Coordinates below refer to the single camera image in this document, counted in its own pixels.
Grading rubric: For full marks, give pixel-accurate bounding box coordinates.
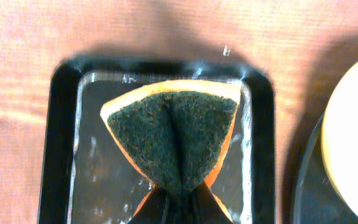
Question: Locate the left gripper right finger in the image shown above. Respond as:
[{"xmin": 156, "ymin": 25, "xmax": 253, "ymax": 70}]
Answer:
[{"xmin": 193, "ymin": 182, "xmax": 232, "ymax": 224}]

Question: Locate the yellow dirty plate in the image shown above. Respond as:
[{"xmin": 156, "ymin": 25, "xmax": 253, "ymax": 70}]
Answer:
[{"xmin": 321, "ymin": 62, "xmax": 358, "ymax": 216}]

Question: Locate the black round serving tray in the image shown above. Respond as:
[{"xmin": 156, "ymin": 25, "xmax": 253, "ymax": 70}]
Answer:
[{"xmin": 291, "ymin": 117, "xmax": 358, "ymax": 224}]

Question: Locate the orange green scrub sponge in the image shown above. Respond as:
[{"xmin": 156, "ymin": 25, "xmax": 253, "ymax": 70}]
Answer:
[{"xmin": 100, "ymin": 80, "xmax": 241, "ymax": 223}]

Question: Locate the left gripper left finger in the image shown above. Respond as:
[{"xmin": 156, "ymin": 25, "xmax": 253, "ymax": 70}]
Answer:
[{"xmin": 128, "ymin": 189, "xmax": 170, "ymax": 224}]

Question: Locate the black rectangular water tray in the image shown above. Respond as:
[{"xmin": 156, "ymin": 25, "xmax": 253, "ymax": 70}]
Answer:
[{"xmin": 38, "ymin": 55, "xmax": 275, "ymax": 223}]

